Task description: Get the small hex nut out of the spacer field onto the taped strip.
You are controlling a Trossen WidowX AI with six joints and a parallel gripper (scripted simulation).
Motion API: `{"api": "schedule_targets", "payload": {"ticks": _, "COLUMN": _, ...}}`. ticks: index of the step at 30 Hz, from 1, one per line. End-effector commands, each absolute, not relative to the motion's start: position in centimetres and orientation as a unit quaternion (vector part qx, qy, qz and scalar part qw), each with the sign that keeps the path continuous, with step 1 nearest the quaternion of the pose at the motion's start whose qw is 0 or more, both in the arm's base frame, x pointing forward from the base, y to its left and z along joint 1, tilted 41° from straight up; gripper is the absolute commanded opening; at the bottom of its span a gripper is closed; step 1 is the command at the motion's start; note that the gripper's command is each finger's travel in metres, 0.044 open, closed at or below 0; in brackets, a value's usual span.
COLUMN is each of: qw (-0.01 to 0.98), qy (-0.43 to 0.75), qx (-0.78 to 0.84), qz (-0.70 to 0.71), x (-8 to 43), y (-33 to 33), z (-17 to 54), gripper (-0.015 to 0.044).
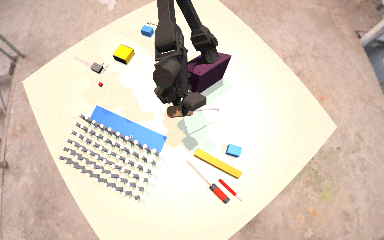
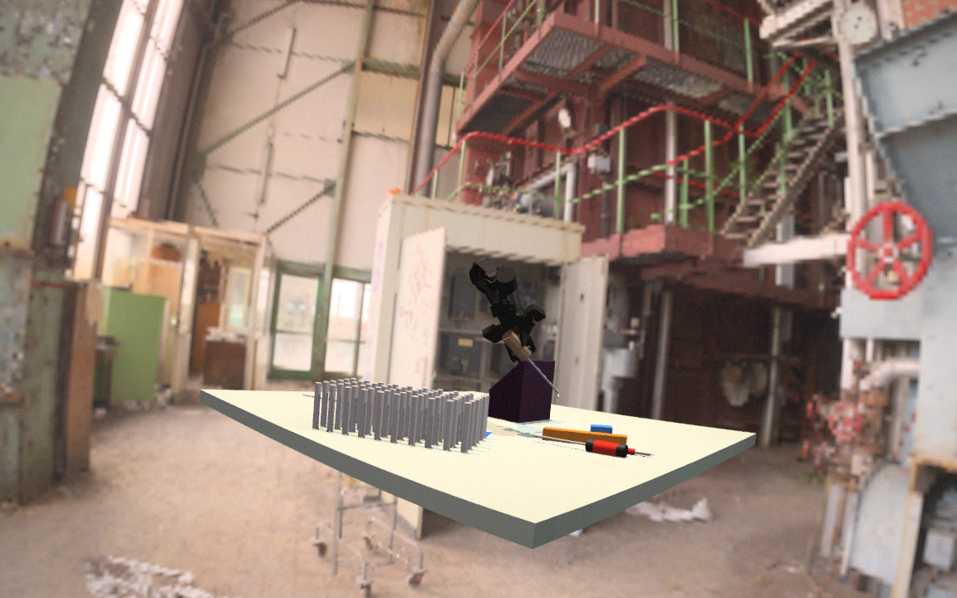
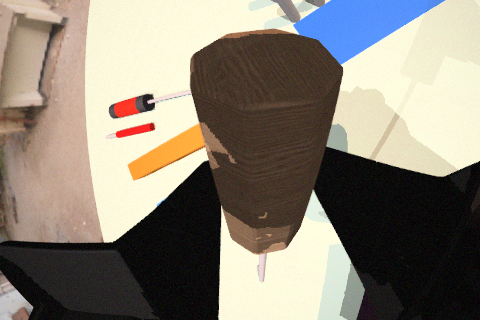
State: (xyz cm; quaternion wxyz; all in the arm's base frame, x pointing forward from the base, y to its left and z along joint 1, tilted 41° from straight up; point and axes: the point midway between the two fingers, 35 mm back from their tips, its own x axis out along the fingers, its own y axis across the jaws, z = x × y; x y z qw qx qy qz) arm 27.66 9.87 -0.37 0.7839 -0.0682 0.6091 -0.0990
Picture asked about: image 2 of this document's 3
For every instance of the red-handled screwdriver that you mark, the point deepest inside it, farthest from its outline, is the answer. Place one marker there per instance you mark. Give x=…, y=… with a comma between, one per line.
x=597, y=446

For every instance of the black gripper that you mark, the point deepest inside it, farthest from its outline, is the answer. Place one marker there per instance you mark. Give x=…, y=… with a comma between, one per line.
x=523, y=321

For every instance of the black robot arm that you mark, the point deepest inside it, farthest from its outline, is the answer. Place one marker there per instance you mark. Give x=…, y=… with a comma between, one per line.
x=499, y=284

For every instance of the yellow flat bar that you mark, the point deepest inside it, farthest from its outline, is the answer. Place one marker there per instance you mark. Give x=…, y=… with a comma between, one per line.
x=583, y=436

